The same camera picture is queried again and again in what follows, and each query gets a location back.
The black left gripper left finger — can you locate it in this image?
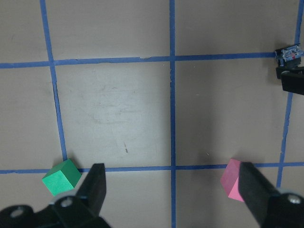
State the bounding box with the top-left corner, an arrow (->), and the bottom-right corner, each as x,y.
76,163 -> 106,216

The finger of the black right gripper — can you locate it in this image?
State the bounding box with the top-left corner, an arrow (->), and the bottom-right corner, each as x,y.
275,66 -> 304,78
281,72 -> 304,95

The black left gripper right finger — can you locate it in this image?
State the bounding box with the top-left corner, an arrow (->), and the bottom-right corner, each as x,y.
238,162 -> 281,226

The green foam cube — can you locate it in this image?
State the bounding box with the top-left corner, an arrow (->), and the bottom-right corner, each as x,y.
42,159 -> 82,196

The pink foam cube centre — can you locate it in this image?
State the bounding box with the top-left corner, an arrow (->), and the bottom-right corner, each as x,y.
220,158 -> 244,202

